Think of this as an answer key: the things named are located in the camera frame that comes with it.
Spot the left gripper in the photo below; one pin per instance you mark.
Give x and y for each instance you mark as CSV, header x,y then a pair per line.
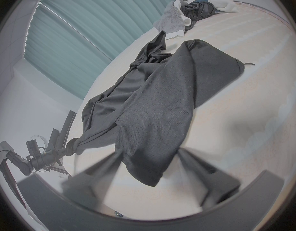
x,y
53,156

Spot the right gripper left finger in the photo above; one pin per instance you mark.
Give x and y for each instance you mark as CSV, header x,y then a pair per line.
x,y
97,182

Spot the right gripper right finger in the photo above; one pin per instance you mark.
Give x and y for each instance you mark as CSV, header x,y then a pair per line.
x,y
210,184

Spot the black T-shirt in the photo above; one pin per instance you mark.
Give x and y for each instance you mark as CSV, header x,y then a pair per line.
x,y
157,109

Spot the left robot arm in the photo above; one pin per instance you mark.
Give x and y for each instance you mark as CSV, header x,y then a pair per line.
x,y
22,166

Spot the bed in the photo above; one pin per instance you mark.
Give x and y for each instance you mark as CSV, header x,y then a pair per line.
x,y
234,80

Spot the blue-green curtain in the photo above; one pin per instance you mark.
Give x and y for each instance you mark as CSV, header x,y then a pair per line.
x,y
61,52
109,11

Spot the grey garment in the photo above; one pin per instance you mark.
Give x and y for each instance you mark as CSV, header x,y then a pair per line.
x,y
171,20

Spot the black shiny garment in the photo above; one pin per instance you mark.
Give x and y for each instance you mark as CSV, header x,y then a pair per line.
x,y
198,12

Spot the white garment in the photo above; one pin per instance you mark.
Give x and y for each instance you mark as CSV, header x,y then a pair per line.
x,y
225,3

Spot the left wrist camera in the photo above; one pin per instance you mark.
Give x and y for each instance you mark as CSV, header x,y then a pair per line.
x,y
32,148

